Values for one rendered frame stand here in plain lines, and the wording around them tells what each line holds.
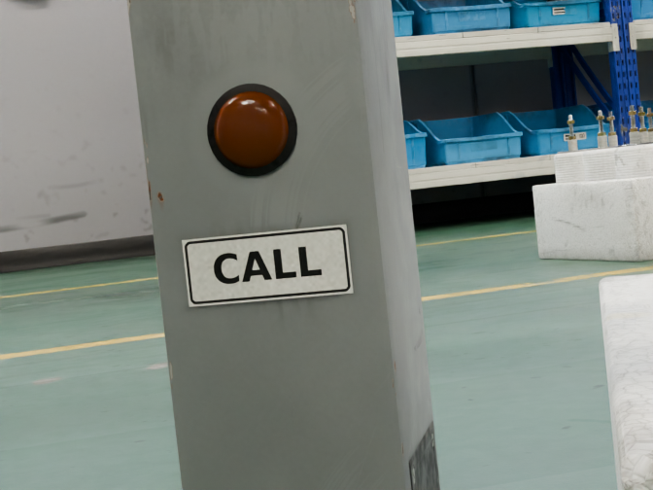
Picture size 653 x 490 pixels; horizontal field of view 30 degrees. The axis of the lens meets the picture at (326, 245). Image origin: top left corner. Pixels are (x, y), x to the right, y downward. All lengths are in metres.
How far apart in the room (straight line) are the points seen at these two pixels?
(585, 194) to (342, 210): 2.50
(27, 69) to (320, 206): 5.10
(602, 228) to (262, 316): 2.46
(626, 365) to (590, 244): 2.47
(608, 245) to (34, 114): 3.20
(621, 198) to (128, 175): 3.10
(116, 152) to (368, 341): 5.10
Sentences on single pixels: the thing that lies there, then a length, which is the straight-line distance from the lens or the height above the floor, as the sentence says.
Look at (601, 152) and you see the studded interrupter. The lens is 2.86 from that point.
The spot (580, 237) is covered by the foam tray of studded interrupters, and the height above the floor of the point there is 0.05.
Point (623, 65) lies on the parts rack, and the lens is 5.42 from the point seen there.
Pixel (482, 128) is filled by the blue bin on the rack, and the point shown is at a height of 0.40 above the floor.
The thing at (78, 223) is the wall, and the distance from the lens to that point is 5.41.
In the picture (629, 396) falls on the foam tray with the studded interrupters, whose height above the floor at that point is 0.18.
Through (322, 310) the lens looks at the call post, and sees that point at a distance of 0.36.
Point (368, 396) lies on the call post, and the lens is 0.36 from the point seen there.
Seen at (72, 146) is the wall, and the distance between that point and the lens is 5.42.
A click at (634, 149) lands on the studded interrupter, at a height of 0.24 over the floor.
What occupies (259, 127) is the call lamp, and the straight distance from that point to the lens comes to 0.35.
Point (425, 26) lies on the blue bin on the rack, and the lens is 5.16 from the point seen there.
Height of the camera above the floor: 0.25
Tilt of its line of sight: 3 degrees down
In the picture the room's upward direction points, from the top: 6 degrees counter-clockwise
